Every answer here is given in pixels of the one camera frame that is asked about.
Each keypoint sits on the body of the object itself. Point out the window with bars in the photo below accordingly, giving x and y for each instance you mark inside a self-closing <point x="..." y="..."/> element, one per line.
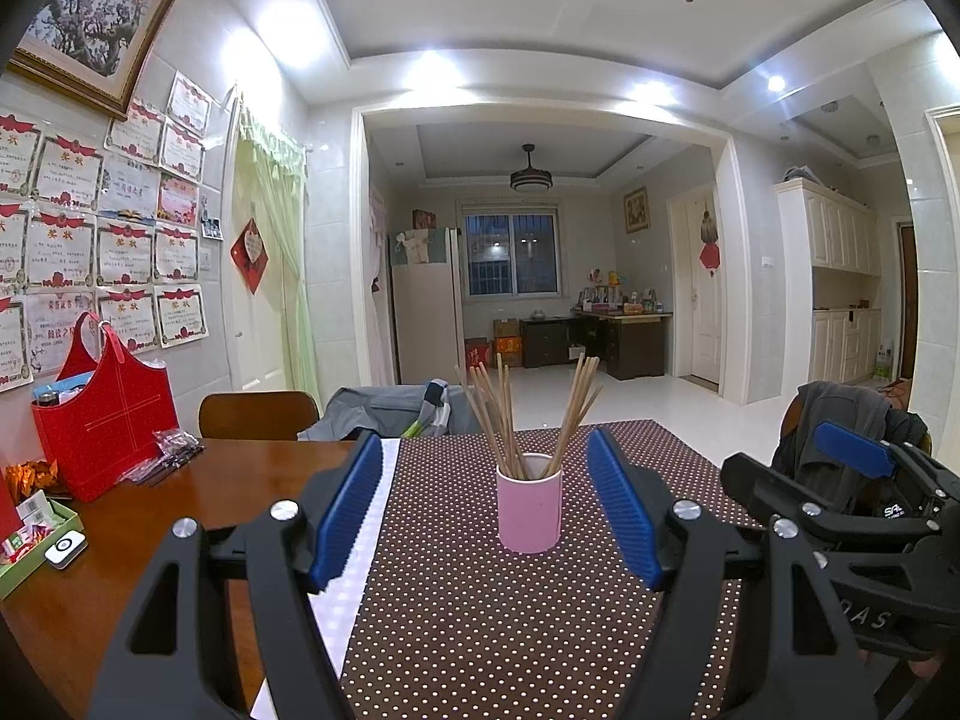
<point x="512" y="254"/>

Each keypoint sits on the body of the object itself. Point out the green tray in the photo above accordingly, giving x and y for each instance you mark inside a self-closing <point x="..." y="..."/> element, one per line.
<point x="14" y="574"/>

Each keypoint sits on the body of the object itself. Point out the pink paper cup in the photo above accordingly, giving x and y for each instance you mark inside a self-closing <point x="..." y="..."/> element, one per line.
<point x="530" y="510"/>

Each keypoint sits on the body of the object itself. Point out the green door curtain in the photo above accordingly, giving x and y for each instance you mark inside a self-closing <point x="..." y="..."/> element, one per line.
<point x="270" y="176"/>

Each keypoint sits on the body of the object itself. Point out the small framed picture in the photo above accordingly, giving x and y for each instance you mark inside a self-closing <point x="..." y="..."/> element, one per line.
<point x="636" y="210"/>

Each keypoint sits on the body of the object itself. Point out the grey jacket on chair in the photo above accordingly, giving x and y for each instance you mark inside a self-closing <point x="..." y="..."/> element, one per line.
<point x="435" y="408"/>

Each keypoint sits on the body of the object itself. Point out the white refrigerator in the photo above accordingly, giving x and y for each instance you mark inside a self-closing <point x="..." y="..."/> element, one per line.
<point x="427" y="304"/>

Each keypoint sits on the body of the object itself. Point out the clear plastic packet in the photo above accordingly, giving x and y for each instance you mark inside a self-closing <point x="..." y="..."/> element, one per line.
<point x="176" y="448"/>

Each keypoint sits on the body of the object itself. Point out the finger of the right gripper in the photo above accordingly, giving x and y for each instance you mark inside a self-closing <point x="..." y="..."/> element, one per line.
<point x="908" y="476"/>
<point x="766" y="494"/>

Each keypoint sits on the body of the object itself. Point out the brown wooden chair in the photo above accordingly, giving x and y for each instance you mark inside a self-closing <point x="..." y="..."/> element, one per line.
<point x="279" y="415"/>

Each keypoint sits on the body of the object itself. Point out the round ceiling fan lamp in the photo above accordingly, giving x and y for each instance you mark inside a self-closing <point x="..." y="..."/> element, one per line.
<point x="530" y="179"/>

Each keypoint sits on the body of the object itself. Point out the white tall cabinet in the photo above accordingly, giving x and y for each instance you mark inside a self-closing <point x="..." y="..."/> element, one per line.
<point x="831" y="285"/>

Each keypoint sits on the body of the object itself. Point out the framed blossom painting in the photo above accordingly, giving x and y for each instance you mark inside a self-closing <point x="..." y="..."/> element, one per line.
<point x="92" y="51"/>

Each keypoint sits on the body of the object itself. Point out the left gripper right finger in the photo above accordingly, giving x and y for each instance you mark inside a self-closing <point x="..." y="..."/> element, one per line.
<point x="756" y="597"/>

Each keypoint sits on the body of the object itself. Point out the dark wooden desk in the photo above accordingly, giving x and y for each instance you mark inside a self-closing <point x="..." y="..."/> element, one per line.
<point x="628" y="345"/>

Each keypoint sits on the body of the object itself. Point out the red diamond wall decoration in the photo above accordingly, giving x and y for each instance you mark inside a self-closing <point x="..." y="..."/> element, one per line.
<point x="249" y="255"/>

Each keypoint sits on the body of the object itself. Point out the dark jacket on chair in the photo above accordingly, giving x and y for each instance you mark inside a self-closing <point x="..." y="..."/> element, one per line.
<point x="863" y="411"/>

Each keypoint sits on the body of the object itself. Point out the red door ornament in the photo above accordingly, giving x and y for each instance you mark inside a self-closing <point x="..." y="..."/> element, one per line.
<point x="710" y="254"/>

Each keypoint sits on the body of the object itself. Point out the red tote bag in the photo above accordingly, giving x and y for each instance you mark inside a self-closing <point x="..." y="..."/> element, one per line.
<point x="110" y="425"/>

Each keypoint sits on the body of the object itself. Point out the brown polka dot mat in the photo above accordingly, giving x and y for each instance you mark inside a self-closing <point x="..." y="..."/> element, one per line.
<point x="453" y="625"/>

